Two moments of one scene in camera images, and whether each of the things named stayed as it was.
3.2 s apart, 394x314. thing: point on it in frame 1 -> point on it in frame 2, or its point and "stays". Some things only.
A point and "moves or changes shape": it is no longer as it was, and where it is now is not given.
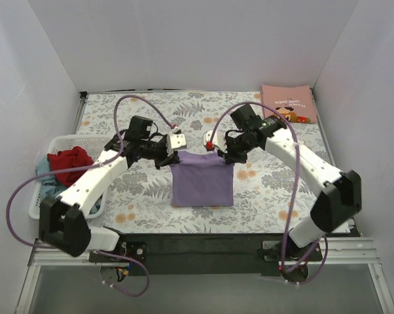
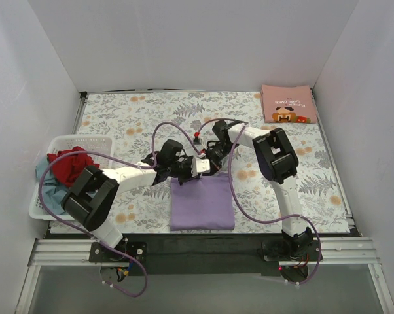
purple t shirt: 201,179 moves or changes shape
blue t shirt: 50,188 stays
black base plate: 207,254 stays
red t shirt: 68,159 stays
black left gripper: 166,154 -> 186,167
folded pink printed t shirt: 296,103 stays
